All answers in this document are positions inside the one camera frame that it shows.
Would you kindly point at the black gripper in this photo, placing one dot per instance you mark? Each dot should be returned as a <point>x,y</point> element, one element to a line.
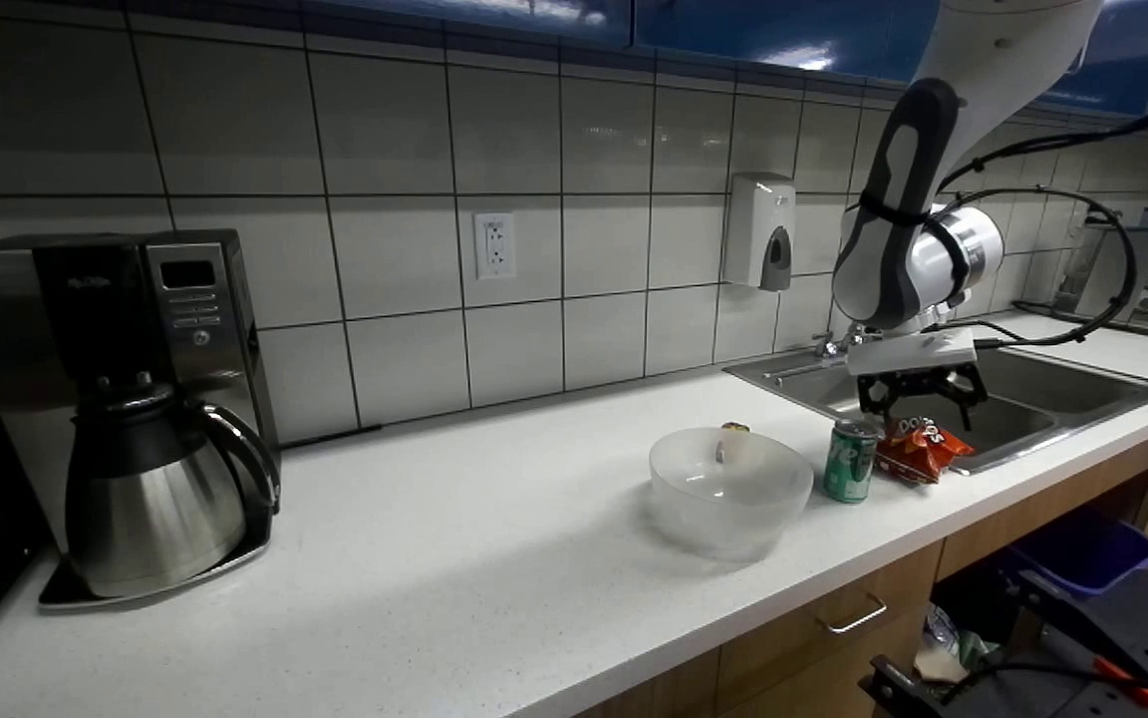
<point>919,366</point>

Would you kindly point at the red doritos packet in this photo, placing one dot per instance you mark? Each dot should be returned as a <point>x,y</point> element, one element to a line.
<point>919,451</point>

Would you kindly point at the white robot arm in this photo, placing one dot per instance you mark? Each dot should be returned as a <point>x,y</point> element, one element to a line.
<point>905,256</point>

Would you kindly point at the green soda can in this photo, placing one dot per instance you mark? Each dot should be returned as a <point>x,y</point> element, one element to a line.
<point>852,455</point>

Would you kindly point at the white soap dispenser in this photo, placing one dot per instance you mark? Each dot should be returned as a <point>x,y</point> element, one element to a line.
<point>760,233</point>

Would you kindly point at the blue bin under counter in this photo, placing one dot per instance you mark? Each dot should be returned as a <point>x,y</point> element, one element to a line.
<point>1087,556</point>

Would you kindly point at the wooden cabinet drawer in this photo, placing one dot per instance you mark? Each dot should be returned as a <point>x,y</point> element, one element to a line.
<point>790,667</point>

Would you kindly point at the steel coffee carafe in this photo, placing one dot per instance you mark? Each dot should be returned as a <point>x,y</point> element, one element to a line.
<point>162,493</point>

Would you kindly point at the black silver coffee maker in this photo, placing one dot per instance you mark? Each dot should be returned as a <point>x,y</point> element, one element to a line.
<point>114,318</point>

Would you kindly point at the silver drawer handle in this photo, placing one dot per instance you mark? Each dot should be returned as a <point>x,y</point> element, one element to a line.
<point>853,623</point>

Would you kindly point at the white wall outlet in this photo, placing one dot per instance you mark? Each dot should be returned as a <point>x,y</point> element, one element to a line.
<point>494,248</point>

